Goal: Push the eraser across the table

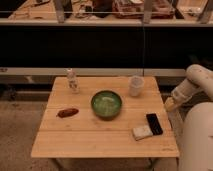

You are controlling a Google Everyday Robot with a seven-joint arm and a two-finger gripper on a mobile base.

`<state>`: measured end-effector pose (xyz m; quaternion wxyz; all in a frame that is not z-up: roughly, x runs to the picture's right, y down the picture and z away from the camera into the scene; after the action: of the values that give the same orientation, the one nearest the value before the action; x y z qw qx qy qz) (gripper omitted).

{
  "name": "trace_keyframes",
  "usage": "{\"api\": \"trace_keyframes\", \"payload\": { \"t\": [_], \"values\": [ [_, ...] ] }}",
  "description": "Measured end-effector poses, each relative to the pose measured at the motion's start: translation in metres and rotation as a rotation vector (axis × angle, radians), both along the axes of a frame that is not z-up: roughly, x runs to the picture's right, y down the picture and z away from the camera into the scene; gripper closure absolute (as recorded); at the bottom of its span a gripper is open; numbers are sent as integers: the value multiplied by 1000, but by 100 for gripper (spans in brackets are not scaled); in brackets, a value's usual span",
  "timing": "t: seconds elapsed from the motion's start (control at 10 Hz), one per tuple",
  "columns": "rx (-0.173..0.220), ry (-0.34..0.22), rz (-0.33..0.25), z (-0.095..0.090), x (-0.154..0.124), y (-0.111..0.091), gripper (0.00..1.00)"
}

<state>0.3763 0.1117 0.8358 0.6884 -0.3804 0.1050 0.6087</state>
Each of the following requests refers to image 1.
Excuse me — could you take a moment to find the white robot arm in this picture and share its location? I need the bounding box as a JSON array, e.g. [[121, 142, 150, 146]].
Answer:
[[164, 64, 213, 112]]

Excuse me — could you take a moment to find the white plastic cup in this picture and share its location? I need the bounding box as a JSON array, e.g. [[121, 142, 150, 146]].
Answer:
[[129, 75, 144, 97]]

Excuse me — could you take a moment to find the green bowl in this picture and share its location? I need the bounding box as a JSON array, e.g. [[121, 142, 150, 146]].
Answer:
[[91, 90, 122, 119]]

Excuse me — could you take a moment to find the wooden folding table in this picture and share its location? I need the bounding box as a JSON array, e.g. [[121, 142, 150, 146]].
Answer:
[[31, 77, 179, 158]]

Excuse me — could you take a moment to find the small clear bottle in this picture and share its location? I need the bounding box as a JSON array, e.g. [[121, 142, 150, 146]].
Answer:
[[67, 68, 79, 93]]

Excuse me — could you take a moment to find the red-brown food item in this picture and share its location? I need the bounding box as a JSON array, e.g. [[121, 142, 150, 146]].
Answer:
[[57, 108, 79, 118]]

